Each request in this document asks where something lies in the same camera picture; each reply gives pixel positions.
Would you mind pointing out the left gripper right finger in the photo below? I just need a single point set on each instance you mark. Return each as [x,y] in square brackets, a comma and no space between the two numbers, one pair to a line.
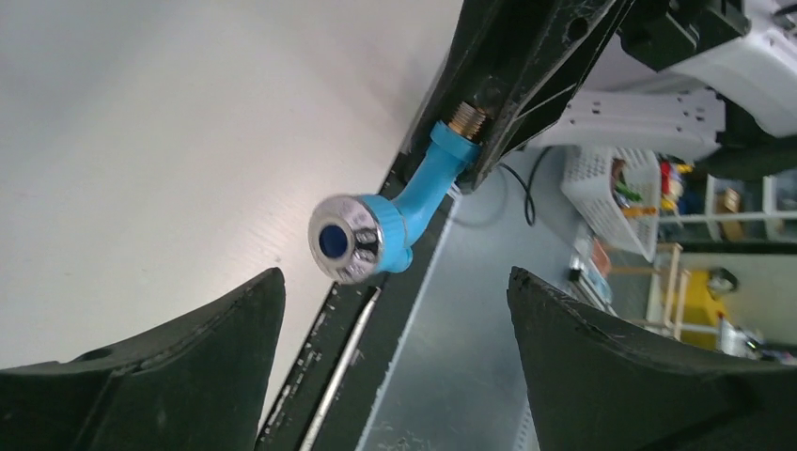
[598,382]

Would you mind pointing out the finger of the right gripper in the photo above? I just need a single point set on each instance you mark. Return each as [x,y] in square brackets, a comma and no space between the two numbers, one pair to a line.
[555,60]
[476,68]

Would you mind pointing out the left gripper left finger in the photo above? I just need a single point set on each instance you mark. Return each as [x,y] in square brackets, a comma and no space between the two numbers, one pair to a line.
[196,382]

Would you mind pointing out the blue plastic water faucet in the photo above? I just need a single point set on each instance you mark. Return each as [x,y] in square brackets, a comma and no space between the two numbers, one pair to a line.
[353,237]

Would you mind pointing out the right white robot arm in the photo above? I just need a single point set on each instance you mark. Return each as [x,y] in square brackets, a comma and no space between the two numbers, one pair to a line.
[708,82]

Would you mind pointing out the white perforated plastic basket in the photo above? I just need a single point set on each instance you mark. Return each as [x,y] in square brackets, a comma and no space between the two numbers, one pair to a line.
[617,191]

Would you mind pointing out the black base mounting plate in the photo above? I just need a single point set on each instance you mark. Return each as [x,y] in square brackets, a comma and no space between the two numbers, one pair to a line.
[328,396]

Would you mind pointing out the yellow box in background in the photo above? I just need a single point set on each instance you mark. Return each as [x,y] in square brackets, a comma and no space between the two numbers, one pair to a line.
[703,309]

